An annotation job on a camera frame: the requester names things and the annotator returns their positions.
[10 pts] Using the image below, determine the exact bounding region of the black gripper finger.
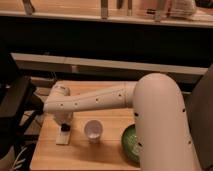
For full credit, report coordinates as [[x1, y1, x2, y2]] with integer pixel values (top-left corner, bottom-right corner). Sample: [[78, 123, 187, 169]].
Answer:
[[61, 124, 70, 131]]

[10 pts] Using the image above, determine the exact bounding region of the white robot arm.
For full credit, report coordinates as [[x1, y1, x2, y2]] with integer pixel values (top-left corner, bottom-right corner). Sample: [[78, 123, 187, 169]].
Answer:
[[44, 73, 202, 171]]

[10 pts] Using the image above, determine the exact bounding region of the white sponge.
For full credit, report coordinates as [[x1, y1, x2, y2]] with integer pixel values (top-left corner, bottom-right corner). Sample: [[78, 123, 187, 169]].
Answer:
[[56, 127, 71, 145]]

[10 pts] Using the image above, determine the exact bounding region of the white paper cup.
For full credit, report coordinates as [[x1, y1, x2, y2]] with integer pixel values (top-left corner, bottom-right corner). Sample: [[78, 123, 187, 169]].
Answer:
[[84, 120, 103, 143]]

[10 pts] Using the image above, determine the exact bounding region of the black chair left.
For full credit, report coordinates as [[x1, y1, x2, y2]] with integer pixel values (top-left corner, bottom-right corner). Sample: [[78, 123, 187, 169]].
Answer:
[[0, 50, 44, 159]]

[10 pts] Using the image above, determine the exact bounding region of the green bowl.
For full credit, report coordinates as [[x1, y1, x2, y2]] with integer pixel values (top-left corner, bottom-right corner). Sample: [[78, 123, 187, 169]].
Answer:
[[121, 124, 140, 164]]

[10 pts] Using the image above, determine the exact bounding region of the dark chair right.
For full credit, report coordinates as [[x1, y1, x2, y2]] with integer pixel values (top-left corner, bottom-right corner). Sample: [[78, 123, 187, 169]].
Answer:
[[186, 64, 213, 171]]

